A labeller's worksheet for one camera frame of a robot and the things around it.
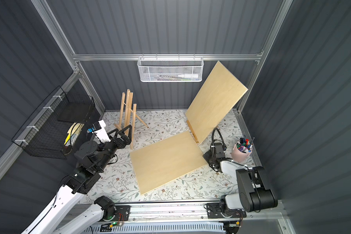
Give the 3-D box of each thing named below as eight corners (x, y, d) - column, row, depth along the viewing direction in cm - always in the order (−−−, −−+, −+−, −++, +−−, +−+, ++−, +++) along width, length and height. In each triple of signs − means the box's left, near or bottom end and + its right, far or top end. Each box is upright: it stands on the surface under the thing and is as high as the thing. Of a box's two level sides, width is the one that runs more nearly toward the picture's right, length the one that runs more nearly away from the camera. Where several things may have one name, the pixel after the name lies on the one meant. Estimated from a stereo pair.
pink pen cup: (232, 162, 94) (239, 151, 83) (228, 149, 100) (234, 137, 89) (250, 162, 94) (259, 151, 83) (245, 149, 100) (254, 137, 89)
